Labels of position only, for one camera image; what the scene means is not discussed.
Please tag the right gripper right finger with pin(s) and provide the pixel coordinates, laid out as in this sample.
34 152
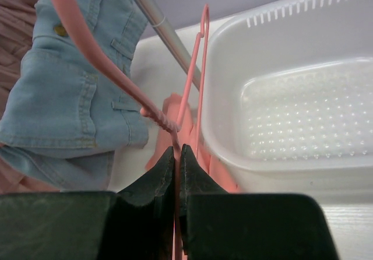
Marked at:
218 225

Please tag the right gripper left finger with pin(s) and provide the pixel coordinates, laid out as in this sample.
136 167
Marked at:
135 223

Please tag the white clothes rack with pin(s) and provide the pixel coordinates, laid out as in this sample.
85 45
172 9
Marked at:
166 32

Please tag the white plastic basket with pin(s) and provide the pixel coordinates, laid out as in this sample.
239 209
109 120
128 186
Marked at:
287 101

